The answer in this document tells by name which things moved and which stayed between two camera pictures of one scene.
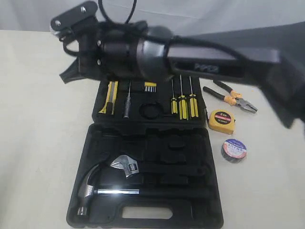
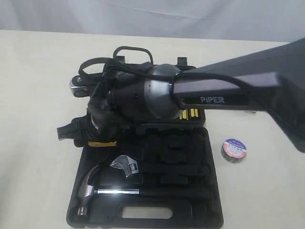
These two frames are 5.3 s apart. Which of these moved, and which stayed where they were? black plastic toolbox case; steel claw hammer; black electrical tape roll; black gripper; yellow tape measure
Moved: black gripper; yellow tape measure
Stayed: black electrical tape roll; black plastic toolbox case; steel claw hammer
